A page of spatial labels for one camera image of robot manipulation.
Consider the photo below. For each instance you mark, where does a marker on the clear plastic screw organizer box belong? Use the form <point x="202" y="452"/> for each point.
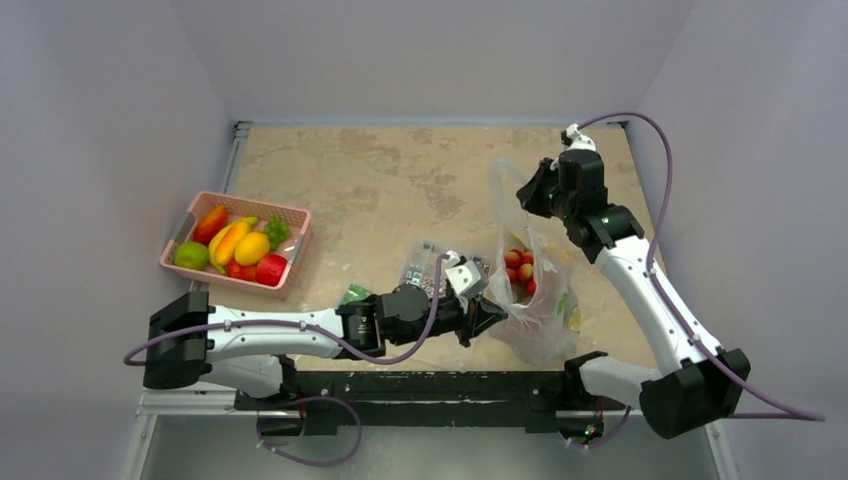
<point x="419" y="270"/>

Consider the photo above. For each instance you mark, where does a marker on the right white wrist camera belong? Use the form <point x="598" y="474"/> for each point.
<point x="573" y="139"/>

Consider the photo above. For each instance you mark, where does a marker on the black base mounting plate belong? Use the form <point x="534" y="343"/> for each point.
<point x="320" y="402"/>

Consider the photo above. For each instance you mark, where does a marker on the red fake fruits in bag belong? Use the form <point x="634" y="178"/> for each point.
<point x="520" y="271"/>

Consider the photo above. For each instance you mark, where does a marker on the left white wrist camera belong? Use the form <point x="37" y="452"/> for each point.
<point x="464" y="276"/>

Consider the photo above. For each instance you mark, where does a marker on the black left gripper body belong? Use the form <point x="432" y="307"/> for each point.
<point x="453" y="316"/>

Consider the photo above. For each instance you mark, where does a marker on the yellow fake banana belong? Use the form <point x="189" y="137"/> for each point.
<point x="213" y="244"/>

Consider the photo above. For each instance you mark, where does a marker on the green fake grapes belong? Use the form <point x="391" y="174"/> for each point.
<point x="277" y="230"/>

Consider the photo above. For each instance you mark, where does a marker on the translucent printed plastic bag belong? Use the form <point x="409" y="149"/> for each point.
<point x="545" y="327"/>

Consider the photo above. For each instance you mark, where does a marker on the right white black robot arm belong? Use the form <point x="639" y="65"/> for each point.
<point x="690" y="386"/>

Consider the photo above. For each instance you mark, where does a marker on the red orange fake mango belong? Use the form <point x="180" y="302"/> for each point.
<point x="211" y="224"/>

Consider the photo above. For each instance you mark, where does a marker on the yellow fake lemon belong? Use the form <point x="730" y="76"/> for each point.
<point x="252" y="248"/>

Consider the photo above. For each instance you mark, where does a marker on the red fake apple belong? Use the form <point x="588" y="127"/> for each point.
<point x="270" y="270"/>

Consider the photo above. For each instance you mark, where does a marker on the red fake strawberries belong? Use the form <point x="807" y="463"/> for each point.
<point x="240" y="272"/>

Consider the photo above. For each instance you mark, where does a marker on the green fake apple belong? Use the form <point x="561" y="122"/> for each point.
<point x="192" y="255"/>

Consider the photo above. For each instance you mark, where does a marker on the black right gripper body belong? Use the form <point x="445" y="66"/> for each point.
<point x="534" y="196"/>

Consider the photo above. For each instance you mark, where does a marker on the orange yellow fake mango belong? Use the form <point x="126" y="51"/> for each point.
<point x="225" y="250"/>

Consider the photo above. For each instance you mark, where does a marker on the pink plastic basket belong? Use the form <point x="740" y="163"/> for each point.
<point x="299" y="220"/>

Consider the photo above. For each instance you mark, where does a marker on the green circuit board case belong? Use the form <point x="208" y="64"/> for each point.
<point x="353" y="292"/>

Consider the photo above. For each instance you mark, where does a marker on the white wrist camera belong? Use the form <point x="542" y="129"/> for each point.
<point x="573" y="139"/>
<point x="464" y="276"/>

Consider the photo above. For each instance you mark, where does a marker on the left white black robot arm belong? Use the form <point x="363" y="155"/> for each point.
<point x="191" y="340"/>

